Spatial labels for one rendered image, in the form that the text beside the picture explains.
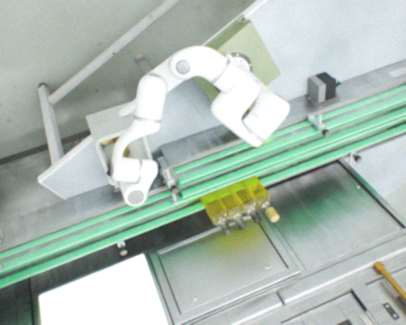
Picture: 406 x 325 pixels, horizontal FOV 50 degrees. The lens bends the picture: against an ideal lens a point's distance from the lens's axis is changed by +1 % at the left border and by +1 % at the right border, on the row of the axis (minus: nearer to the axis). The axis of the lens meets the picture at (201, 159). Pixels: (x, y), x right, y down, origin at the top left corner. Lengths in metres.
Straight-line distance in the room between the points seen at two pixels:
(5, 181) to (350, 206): 1.59
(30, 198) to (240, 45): 1.21
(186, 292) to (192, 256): 0.15
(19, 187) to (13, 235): 0.56
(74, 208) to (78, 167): 0.16
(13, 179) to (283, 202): 1.30
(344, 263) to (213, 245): 0.47
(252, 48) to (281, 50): 0.19
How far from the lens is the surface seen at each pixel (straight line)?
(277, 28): 1.66
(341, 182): 1.94
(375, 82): 1.96
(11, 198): 2.23
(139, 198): 1.38
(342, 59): 1.90
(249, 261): 1.63
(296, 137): 1.69
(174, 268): 1.65
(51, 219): 1.72
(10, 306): 1.85
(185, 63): 1.25
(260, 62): 1.60
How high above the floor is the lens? 2.06
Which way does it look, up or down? 46 degrees down
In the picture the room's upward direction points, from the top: 149 degrees clockwise
